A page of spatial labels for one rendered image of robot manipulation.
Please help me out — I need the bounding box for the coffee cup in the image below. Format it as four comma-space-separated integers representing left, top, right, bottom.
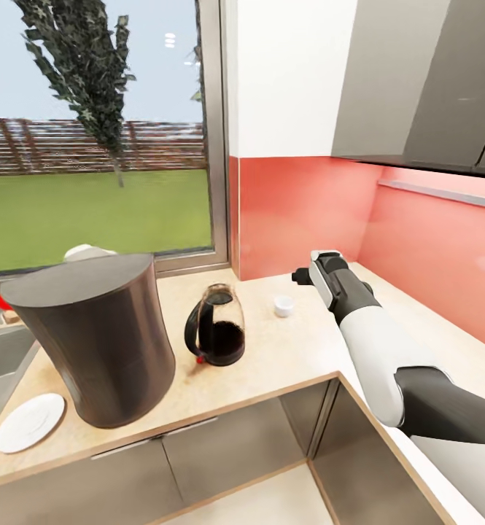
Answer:
275, 295, 295, 317

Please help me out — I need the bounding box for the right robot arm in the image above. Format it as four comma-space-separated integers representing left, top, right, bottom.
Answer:
291, 250, 485, 519

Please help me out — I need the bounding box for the paper coffee filter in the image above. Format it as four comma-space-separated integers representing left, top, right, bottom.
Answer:
65, 244, 117, 263

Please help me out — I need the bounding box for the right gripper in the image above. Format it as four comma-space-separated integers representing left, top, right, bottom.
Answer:
291, 268, 314, 286

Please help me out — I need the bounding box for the electric kettle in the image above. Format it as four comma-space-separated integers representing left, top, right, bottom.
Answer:
185, 284, 246, 367

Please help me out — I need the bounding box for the saucer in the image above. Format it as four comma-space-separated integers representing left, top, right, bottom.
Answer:
0, 393, 65, 453

